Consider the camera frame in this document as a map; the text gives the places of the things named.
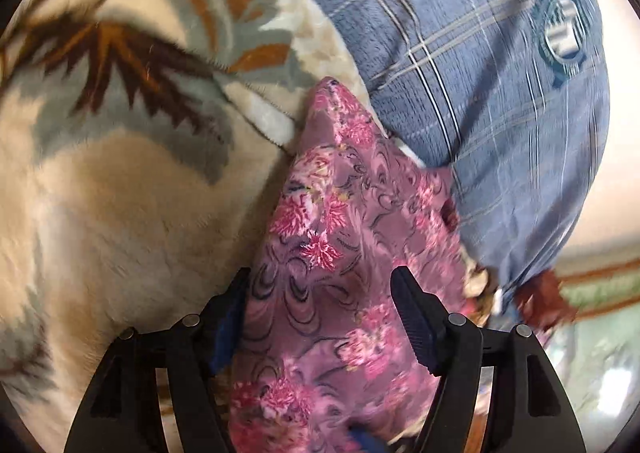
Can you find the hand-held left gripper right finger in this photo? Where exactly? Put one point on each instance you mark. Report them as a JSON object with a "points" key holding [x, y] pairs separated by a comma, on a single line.
{"points": [[417, 328]]}

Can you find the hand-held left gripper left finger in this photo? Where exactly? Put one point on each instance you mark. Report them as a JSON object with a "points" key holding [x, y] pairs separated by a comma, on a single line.
{"points": [[231, 318]]}

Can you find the pink floral shirt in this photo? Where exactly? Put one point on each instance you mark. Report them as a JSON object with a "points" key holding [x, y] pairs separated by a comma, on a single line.
{"points": [[345, 273]]}

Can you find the cream leaf-print blanket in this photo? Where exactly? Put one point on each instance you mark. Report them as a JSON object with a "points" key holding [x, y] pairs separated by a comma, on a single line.
{"points": [[135, 148]]}

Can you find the blue plaid pillow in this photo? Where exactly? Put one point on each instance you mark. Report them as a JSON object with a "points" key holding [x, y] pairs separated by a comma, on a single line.
{"points": [[480, 73]]}

